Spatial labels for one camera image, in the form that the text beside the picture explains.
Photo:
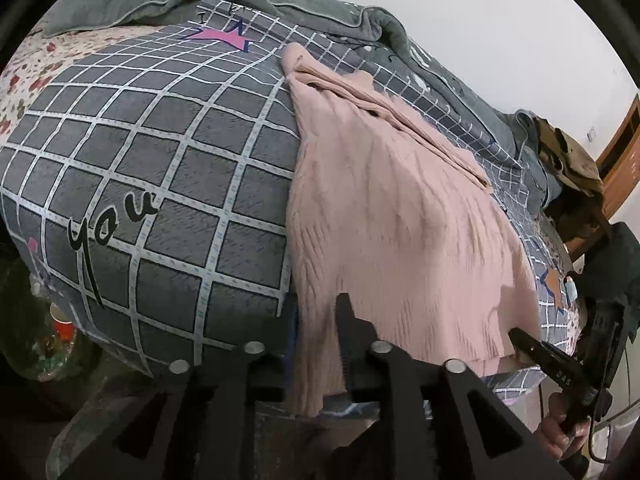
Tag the red cup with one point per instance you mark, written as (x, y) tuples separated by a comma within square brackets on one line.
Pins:
[(62, 327)]

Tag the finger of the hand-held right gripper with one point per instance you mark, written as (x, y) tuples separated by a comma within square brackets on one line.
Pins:
[(527, 342)]

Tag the white wall switch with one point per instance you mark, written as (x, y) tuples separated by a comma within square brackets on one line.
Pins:
[(592, 135)]

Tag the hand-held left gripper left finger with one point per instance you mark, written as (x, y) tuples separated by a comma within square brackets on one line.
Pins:
[(272, 375)]

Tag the person's right hand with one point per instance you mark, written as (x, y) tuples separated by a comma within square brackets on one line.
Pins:
[(555, 440)]

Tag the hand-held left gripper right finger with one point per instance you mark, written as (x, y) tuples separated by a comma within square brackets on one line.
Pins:
[(350, 350)]

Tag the grey checked star blanket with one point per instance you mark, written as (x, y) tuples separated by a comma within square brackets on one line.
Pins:
[(175, 160)]

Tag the green plastic bag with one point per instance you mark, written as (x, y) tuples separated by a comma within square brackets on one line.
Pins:
[(45, 360)]

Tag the dark wooden chair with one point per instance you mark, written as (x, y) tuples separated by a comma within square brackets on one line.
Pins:
[(585, 230)]

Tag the pile of brown clothes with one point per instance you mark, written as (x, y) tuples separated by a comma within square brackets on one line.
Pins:
[(570, 160)]

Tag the pink knit sweater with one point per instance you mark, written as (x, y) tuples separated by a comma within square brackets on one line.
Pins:
[(400, 220)]

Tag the wooden headboard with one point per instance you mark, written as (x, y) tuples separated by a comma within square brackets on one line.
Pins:
[(625, 160)]

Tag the dark cloth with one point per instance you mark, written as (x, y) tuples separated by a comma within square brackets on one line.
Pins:
[(620, 260)]

